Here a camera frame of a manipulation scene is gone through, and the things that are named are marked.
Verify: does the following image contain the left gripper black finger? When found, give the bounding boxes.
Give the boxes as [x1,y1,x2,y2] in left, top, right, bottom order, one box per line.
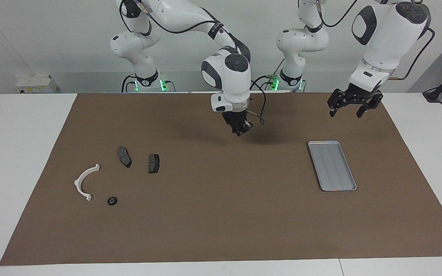
[328,92,344,117]
[356,94,383,117]

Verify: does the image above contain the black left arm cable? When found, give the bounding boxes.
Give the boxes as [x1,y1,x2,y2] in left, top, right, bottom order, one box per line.
[315,0,435,81]

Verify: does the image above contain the brown table mat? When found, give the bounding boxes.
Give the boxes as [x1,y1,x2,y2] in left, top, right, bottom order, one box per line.
[0,92,442,266]

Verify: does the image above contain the long grey brake pad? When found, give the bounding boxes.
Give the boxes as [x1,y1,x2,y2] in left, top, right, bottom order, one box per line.
[118,146,132,168]

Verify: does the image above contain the white power strip box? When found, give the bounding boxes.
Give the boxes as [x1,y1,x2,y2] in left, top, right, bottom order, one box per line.
[15,75,58,94]

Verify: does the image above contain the white half-ring bracket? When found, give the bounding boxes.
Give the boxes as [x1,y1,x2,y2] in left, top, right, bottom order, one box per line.
[74,164,101,202]

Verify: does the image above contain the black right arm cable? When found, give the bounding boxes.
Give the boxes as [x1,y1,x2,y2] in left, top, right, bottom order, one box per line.
[119,0,267,125]

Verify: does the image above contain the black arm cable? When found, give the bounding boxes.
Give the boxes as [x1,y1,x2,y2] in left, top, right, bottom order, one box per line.
[315,0,435,81]
[119,0,267,125]

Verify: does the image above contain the silver ribbed metal tray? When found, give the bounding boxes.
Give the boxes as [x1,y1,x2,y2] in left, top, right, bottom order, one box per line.
[307,140,358,192]

